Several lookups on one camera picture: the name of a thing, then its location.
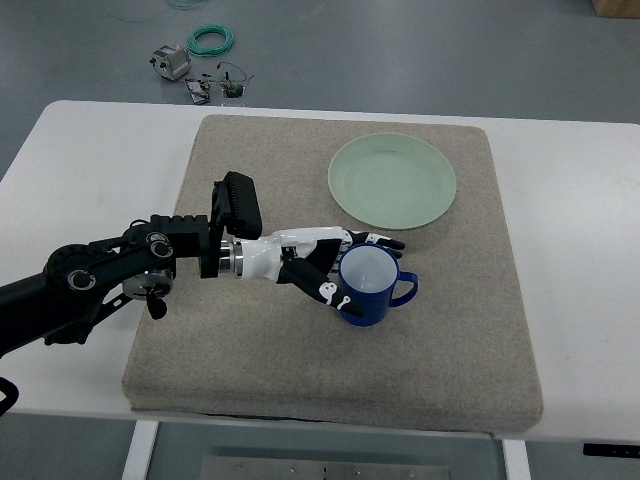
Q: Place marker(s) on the blue mug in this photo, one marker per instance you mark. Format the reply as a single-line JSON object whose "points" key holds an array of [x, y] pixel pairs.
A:
{"points": [[372, 278]]}

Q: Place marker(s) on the circuit board with wires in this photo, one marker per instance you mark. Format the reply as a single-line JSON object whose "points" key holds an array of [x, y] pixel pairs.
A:
{"points": [[234, 80]]}

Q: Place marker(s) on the small silver metal box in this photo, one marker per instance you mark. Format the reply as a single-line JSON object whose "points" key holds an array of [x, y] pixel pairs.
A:
{"points": [[171, 62]]}

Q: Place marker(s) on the cardboard box corner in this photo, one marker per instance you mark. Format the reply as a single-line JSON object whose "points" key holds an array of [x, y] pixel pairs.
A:
{"points": [[625, 9]]}

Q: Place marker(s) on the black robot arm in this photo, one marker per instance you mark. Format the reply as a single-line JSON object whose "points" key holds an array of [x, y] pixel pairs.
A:
{"points": [[67, 299]]}

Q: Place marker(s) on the light green plate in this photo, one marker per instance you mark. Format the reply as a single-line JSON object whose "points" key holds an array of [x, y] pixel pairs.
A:
{"points": [[392, 181]]}

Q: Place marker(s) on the black table control panel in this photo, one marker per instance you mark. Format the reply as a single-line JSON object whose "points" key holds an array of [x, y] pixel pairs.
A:
{"points": [[611, 450]]}

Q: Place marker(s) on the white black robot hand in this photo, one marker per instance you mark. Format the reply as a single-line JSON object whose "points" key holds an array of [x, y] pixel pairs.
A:
{"points": [[306, 258]]}

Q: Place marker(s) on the grey foam pad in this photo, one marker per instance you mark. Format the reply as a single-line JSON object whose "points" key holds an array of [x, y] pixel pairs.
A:
{"points": [[458, 357]]}

